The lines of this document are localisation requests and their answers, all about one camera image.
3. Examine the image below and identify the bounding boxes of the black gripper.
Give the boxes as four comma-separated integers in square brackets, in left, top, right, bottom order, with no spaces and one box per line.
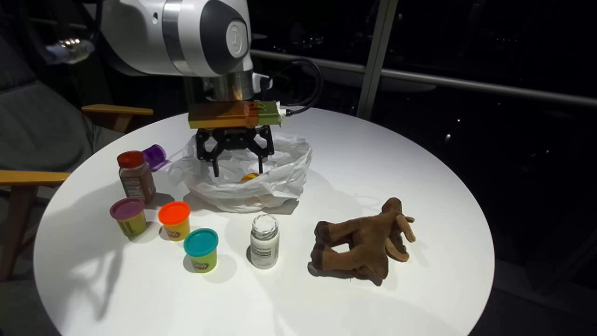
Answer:
[194,125,274,177]

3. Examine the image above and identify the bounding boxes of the yellow play-doh tub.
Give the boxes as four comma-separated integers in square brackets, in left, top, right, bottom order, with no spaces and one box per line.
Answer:
[240,174,259,183]

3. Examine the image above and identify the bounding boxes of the orange lid play-doh tub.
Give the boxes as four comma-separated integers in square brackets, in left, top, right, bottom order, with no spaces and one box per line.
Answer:
[156,202,190,241]

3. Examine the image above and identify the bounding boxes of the teal lid play-doh tub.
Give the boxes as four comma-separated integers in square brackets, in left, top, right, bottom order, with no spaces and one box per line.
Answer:
[183,228,218,272]

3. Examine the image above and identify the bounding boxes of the white pill bottle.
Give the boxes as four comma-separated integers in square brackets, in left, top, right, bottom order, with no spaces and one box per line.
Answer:
[248,215,280,269]

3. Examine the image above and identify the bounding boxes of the spice jar with red lid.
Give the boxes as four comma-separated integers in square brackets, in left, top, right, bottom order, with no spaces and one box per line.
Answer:
[117,151,155,203]

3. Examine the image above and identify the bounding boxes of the pink lid play-doh tub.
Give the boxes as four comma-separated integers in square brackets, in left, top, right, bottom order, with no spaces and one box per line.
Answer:
[110,198,147,239]

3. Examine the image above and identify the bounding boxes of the brown plush toy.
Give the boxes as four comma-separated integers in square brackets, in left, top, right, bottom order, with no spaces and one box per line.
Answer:
[308,198,416,286]

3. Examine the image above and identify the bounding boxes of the purple play-doh tub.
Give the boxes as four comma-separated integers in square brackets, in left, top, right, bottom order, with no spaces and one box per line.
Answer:
[143,144,168,172]

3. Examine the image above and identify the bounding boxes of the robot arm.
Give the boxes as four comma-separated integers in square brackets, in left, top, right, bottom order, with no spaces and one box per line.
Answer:
[99,0,257,103]

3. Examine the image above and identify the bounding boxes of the white plastic bag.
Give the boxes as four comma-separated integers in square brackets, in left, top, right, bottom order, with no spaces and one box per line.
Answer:
[168,132,311,213]

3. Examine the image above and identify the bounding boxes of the metal window railing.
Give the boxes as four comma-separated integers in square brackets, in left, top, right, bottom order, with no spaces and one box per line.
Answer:
[248,0,597,108]

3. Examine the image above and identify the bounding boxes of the white round table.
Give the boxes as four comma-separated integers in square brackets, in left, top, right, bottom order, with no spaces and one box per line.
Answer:
[33,108,494,336]

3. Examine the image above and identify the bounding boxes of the wooden armchair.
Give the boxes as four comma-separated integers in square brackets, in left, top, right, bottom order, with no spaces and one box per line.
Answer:
[0,37,153,280]

